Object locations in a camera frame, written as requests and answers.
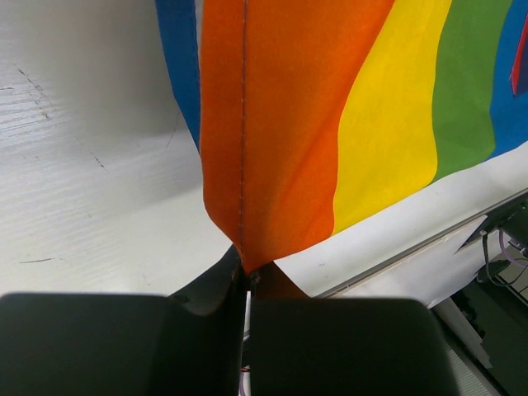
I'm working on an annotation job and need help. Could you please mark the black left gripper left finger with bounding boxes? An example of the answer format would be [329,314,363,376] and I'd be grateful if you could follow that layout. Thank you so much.
[1,248,243,395]

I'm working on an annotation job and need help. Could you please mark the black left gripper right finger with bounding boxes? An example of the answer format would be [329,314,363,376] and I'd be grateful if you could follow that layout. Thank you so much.
[249,266,458,395]

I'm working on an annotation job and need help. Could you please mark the rainbow striped shorts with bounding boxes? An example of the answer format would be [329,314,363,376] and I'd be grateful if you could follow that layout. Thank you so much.
[154,0,528,273]

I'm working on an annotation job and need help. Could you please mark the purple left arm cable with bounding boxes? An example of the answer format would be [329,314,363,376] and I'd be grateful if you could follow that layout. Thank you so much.
[497,226,528,269]

